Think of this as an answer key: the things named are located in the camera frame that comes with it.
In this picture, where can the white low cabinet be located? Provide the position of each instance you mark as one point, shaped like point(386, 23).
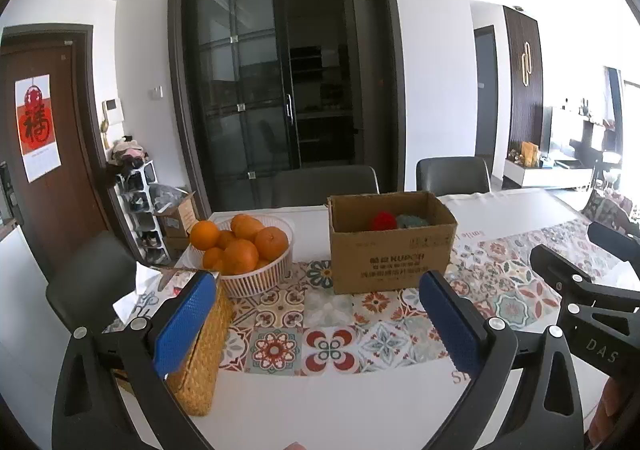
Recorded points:
point(550, 175)

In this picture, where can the brown cardboard box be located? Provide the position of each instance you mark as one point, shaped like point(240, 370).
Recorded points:
point(380, 260)

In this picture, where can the patterned cushion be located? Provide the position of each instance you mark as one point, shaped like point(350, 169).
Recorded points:
point(602, 207)

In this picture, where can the person's right hand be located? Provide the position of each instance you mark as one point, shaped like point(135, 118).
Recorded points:
point(610, 405)

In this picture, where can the small open cardboard box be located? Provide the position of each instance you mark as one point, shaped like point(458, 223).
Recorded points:
point(175, 222)

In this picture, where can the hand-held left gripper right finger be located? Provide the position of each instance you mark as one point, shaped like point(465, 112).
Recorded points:
point(450, 325)

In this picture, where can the tile-print tablecloth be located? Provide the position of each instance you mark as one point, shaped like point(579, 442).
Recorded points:
point(330, 345)

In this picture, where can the dark grey chair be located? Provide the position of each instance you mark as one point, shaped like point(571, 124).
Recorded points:
point(325, 185)
point(452, 175)
point(90, 270)

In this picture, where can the woven wicker tissue box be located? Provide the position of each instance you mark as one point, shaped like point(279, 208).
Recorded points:
point(205, 355)

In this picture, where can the pile of oranges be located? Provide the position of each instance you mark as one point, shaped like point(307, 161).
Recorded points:
point(240, 255)

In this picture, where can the white shoe rack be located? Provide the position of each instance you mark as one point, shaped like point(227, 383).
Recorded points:
point(137, 200)

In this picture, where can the dark slatted wall panel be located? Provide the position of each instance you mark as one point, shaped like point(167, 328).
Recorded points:
point(520, 120)

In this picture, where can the white slatted plastic basket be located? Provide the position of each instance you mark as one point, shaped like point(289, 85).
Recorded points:
point(255, 282)

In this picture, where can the gold wall ornament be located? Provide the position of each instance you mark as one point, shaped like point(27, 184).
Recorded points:
point(525, 63)

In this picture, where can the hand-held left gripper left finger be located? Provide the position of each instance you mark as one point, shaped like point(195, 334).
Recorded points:
point(182, 325)

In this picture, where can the yellow box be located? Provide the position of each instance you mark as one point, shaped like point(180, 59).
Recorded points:
point(529, 154)

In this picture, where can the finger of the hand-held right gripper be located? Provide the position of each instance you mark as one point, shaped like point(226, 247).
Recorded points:
point(557, 270)
point(615, 242)

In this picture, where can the white tissue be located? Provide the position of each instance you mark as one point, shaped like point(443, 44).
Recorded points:
point(132, 300)

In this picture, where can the brown wooden door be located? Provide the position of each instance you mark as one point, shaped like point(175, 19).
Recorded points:
point(65, 200)

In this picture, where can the dark green knitted cloth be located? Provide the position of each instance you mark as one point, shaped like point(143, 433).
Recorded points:
point(412, 220)

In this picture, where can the pile of bags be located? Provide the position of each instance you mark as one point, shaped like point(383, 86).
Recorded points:
point(127, 153)

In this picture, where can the dark interior door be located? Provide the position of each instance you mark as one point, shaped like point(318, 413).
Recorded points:
point(486, 105)

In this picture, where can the white intercom panel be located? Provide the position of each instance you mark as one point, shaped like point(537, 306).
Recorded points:
point(112, 111)

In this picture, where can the dark glass sliding door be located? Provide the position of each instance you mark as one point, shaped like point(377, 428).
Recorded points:
point(240, 80)

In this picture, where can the red wall calendar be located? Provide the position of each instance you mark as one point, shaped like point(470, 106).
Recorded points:
point(35, 125)

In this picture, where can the red green knitted strawberry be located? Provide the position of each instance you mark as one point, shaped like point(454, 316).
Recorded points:
point(384, 221)

